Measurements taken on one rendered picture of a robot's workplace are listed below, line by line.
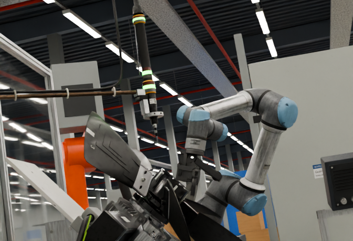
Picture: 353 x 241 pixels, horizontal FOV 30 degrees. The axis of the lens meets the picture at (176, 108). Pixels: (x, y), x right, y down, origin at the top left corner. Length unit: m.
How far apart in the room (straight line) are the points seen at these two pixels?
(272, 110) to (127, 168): 0.92
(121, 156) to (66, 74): 4.31
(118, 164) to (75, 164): 4.27
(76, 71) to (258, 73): 2.62
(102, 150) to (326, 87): 2.34
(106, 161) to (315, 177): 2.23
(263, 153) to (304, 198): 1.23
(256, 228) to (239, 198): 8.57
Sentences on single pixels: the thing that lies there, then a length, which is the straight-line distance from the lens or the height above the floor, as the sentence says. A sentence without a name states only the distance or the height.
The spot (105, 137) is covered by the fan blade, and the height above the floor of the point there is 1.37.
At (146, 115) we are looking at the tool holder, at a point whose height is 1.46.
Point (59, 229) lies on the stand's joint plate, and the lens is 2.11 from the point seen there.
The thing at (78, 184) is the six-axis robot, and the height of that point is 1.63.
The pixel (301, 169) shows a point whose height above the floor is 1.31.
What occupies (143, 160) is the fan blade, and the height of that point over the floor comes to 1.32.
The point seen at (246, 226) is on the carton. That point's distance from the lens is 11.46.
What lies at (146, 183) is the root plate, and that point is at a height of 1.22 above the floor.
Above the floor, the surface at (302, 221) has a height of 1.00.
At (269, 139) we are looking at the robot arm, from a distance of 2.80.
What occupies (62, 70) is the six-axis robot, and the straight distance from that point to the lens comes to 6.31.
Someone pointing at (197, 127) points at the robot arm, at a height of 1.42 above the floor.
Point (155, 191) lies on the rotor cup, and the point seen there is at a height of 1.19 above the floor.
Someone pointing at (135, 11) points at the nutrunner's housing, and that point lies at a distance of 2.34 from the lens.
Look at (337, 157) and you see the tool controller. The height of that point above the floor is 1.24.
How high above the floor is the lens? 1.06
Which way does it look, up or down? 10 degrees up
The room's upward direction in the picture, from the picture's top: 9 degrees counter-clockwise
